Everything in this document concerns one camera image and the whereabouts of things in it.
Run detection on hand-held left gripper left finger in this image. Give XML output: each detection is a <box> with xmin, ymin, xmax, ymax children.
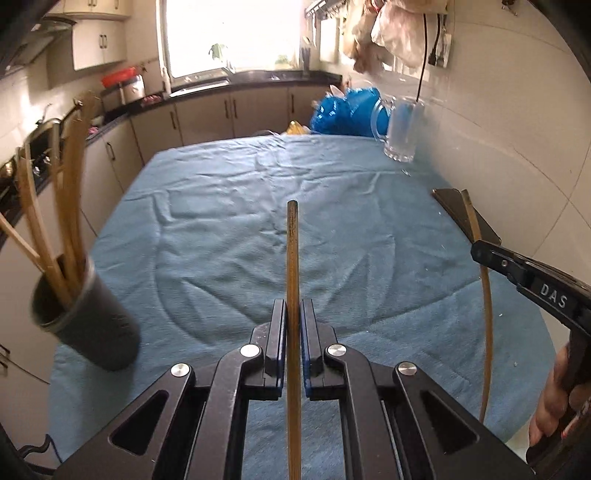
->
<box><xmin>53</xmin><ymin>298</ymin><xmax>288</xmax><ymax>480</ymax></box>

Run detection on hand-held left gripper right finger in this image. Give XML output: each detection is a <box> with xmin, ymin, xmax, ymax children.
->
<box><xmin>300</xmin><ymin>298</ymin><xmax>536</xmax><ymax>480</ymax></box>

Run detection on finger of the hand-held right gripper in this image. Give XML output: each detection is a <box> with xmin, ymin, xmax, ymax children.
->
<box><xmin>471</xmin><ymin>240</ymin><xmax>591</xmax><ymax>337</ymax></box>

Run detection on long pale chopstick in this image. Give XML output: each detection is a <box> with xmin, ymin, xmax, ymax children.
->
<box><xmin>461</xmin><ymin>189</ymin><xmax>495</xmax><ymax>424</ymax></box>

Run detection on speckled brown chopstick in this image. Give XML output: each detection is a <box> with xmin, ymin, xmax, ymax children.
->
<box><xmin>286</xmin><ymin>200</ymin><xmax>303</xmax><ymax>480</ymax></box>

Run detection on black cup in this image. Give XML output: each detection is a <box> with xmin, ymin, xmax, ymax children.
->
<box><xmin>30</xmin><ymin>256</ymin><xmax>141</xmax><ymax>372</ymax></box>

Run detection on bundle of pale chopsticks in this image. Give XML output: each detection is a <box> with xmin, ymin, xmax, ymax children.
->
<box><xmin>0</xmin><ymin>92</ymin><xmax>100</xmax><ymax>308</ymax></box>

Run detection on person's right hand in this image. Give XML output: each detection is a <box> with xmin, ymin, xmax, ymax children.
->
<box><xmin>527</xmin><ymin>345</ymin><xmax>574</xmax><ymax>447</ymax></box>

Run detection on blue towel cloth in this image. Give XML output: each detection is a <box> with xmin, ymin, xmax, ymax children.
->
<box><xmin>48</xmin><ymin>134</ymin><xmax>557</xmax><ymax>480</ymax></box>

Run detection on dark flat rectangular slab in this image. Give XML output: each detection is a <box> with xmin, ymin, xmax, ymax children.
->
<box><xmin>431</xmin><ymin>188</ymin><xmax>502</xmax><ymax>245</ymax></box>

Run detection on clear glass mug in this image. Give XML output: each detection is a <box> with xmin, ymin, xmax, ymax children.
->
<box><xmin>370</xmin><ymin>96</ymin><xmax>426</xmax><ymax>163</ymax></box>

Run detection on blue plastic bag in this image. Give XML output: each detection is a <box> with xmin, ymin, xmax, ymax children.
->
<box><xmin>310</xmin><ymin>88</ymin><xmax>393</xmax><ymax>137</ymax></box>

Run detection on beige kitchen base cabinets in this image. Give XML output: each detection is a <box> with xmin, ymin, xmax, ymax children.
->
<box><xmin>0</xmin><ymin>78</ymin><xmax>343</xmax><ymax>384</ymax></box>

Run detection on hanging plastic bags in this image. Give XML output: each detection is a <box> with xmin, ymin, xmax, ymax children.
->
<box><xmin>342</xmin><ymin>0</ymin><xmax>451</xmax><ymax>73</ymax></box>

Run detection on red lidded container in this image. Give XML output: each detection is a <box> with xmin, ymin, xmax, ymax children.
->
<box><xmin>100</xmin><ymin>67</ymin><xmax>145</xmax><ymax>106</ymax></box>

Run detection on kitchen window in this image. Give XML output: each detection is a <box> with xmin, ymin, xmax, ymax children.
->
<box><xmin>159</xmin><ymin>0</ymin><xmax>315</xmax><ymax>80</ymax></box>

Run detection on range hood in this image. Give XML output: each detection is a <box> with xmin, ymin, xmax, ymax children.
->
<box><xmin>0</xmin><ymin>16</ymin><xmax>78</xmax><ymax>75</ymax></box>

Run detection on black power cable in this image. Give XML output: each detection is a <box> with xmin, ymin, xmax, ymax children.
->
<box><xmin>413</xmin><ymin>14</ymin><xmax>429</xmax><ymax>104</ymax></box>

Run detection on thin black cable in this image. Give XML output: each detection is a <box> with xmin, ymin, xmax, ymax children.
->
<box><xmin>17</xmin><ymin>434</ymin><xmax>62</xmax><ymax>468</ymax></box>

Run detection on beige wall cabinets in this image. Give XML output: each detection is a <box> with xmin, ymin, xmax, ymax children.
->
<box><xmin>60</xmin><ymin>0</ymin><xmax>136</xmax><ymax>71</ymax></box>

